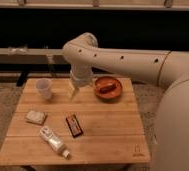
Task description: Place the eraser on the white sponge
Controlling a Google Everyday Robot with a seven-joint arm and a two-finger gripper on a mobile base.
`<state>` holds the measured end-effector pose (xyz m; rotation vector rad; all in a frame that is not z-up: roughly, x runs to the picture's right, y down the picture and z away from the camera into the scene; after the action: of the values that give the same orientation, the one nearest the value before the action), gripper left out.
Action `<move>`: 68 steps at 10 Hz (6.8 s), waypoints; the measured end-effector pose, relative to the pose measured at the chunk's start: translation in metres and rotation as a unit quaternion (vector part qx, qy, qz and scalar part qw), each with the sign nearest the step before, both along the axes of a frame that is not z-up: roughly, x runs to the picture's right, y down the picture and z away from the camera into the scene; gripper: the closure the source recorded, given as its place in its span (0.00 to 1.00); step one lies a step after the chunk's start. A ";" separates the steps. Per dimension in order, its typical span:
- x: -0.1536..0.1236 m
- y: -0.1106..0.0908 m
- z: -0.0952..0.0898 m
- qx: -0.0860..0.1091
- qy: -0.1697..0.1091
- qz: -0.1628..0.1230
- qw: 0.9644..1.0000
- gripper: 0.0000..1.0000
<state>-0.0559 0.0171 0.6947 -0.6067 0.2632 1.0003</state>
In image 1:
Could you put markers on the white plastic cup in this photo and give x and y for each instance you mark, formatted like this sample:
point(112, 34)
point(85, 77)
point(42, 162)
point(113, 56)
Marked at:
point(44, 87)

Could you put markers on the wooden table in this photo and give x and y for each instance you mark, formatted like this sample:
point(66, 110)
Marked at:
point(112, 132)

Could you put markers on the orange bowl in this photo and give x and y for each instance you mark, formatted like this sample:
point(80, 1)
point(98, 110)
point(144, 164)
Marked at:
point(105, 81)

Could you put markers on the white plastic bottle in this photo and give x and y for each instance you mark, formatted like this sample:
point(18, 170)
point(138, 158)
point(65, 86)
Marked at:
point(54, 141)

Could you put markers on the brown sausage in bowl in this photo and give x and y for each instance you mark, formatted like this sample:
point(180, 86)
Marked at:
point(107, 89)

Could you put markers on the white sponge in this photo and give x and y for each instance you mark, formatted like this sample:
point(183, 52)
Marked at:
point(36, 117)

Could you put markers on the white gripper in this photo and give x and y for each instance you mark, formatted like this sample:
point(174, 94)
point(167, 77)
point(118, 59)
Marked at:
point(78, 80)

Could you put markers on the black and orange eraser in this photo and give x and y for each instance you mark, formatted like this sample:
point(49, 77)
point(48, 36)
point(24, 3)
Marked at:
point(74, 126)

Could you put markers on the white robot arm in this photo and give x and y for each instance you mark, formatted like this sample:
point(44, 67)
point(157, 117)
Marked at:
point(167, 69)

